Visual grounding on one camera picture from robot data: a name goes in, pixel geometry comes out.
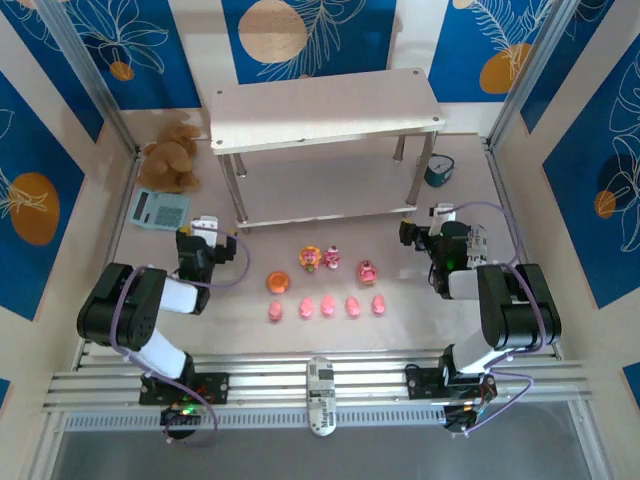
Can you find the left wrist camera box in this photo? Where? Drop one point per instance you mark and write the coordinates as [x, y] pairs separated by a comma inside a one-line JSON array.
[[205, 230]]

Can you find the red strawberry figure toy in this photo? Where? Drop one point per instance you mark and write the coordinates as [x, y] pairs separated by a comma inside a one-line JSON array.
[[331, 257]]

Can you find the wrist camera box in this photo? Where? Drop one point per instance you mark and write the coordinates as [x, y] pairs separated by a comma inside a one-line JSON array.
[[205, 230], [445, 212]]

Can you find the black controller board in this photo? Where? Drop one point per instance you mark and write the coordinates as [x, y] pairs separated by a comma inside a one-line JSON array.
[[180, 417], [460, 420]]

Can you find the pink cake figure toy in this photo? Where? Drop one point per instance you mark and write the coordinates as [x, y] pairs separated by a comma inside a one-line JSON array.
[[366, 272]]

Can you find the brown plush toy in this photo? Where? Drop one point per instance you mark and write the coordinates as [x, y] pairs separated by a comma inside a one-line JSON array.
[[167, 160]]

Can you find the white two-tier shelf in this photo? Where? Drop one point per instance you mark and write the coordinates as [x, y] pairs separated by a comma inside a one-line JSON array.
[[325, 105]]

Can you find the pink pig toy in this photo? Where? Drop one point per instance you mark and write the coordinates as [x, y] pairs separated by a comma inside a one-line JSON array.
[[353, 306], [328, 306], [275, 311], [379, 305], [306, 308]]

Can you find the aluminium frame post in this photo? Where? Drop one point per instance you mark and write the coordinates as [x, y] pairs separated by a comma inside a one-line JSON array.
[[85, 75], [530, 75]]

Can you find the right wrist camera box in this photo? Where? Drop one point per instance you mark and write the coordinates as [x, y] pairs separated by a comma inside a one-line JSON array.
[[445, 212]]

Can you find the orange burger toy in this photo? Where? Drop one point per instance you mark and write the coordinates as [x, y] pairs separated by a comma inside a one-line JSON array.
[[278, 282]]

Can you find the aluminium rail base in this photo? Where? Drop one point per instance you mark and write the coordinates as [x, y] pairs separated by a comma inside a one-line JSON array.
[[270, 385]]

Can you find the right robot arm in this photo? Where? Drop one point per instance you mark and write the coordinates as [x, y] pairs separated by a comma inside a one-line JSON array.
[[520, 310]]

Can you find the light blue calculator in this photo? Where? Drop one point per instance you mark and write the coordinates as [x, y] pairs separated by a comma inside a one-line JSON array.
[[165, 212]]

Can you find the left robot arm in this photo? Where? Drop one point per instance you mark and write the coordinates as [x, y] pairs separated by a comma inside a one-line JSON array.
[[125, 310]]

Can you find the yellow flower figure toy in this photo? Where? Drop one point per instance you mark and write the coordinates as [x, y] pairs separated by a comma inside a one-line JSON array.
[[309, 257]]

